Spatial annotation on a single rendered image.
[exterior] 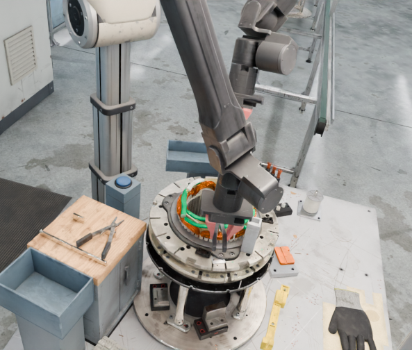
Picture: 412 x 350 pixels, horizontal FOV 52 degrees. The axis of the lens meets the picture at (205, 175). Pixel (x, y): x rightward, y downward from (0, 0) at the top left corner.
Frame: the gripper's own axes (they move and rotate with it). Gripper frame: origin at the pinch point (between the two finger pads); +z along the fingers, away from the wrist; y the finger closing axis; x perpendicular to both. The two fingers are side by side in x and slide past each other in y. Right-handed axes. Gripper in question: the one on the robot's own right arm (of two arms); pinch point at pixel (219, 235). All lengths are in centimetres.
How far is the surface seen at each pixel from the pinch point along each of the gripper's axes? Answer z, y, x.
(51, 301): 19.4, -33.9, -7.4
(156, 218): 8.1, -14.1, 11.2
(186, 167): 12.3, -8.5, 39.5
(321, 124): 40, 59, 131
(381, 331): 38, 53, 9
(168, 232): 7.8, -10.8, 6.8
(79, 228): 11.1, -31.7, 7.4
